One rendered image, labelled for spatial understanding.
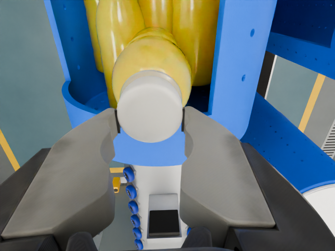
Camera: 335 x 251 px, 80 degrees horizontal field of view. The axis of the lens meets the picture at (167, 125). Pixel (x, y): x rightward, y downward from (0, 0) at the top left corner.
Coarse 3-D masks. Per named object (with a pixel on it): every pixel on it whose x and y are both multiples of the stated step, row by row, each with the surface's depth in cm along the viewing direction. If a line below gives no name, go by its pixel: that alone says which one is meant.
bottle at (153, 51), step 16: (144, 32) 20; (160, 32) 20; (128, 48) 15; (144, 48) 14; (160, 48) 14; (176, 48) 15; (128, 64) 13; (144, 64) 13; (160, 64) 13; (176, 64) 14; (112, 80) 15; (128, 80) 13; (176, 80) 14
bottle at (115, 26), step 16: (112, 0) 24; (128, 0) 25; (96, 16) 26; (112, 16) 25; (128, 16) 25; (112, 32) 25; (128, 32) 26; (112, 48) 26; (112, 64) 28; (112, 96) 30
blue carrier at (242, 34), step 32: (64, 0) 28; (224, 0) 16; (256, 0) 17; (64, 32) 29; (224, 32) 17; (256, 32) 19; (64, 64) 29; (224, 64) 18; (256, 64) 22; (64, 96) 25; (96, 96) 38; (192, 96) 38; (224, 96) 20; (128, 160) 23; (160, 160) 22
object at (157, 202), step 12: (156, 204) 66; (168, 204) 66; (156, 216) 61; (168, 216) 61; (156, 228) 58; (168, 228) 57; (180, 228) 59; (156, 240) 57; (168, 240) 57; (180, 240) 57
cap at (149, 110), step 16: (144, 80) 11; (160, 80) 12; (128, 96) 11; (144, 96) 11; (160, 96) 11; (176, 96) 11; (128, 112) 11; (144, 112) 12; (160, 112) 12; (176, 112) 12; (128, 128) 12; (144, 128) 12; (160, 128) 12; (176, 128) 12
